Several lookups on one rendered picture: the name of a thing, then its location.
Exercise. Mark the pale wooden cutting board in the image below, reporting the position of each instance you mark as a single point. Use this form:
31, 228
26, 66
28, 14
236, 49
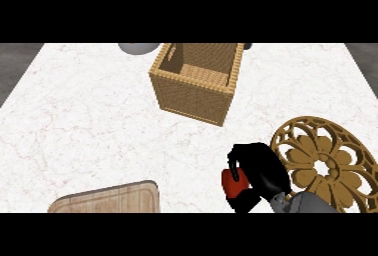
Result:
110, 200

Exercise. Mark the tan wicker basket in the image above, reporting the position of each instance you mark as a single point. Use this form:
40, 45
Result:
196, 83

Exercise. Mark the grey round bowl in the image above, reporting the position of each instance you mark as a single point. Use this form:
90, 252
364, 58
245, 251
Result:
137, 48

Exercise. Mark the gold ornate round placemat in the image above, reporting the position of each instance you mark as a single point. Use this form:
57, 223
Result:
326, 163

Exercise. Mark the small dark round object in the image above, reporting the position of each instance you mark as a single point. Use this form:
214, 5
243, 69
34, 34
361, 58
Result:
246, 46

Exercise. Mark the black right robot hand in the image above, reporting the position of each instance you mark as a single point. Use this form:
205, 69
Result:
262, 168

